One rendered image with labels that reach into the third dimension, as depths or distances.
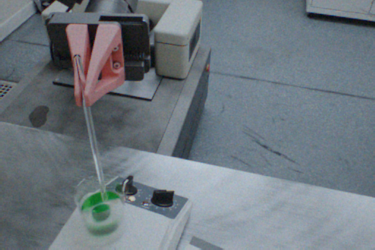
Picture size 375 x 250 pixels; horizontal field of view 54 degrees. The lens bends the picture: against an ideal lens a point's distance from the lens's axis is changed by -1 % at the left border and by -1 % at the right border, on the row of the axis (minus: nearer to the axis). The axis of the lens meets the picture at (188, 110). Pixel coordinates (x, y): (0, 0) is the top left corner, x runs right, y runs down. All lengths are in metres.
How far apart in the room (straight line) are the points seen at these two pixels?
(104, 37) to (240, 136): 1.46
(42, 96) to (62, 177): 0.84
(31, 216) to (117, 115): 0.76
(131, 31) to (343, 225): 0.43
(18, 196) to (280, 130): 1.41
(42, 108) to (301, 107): 1.26
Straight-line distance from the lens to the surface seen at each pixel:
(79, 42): 0.36
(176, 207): 0.54
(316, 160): 1.77
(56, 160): 0.69
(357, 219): 0.65
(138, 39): 0.40
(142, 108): 1.35
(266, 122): 1.88
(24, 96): 1.49
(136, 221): 0.48
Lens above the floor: 1.24
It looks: 41 degrees down
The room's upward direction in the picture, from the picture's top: 2 degrees clockwise
